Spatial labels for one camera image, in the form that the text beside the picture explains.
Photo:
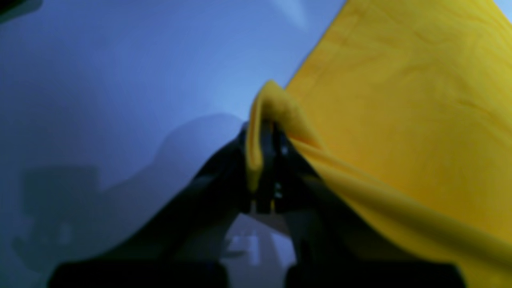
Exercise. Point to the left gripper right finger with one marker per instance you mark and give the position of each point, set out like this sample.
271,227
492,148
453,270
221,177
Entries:
335,247

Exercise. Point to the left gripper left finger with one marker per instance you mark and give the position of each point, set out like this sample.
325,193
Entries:
180,247

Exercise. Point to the yellow T-shirt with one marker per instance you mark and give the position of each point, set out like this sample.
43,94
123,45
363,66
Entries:
404,109

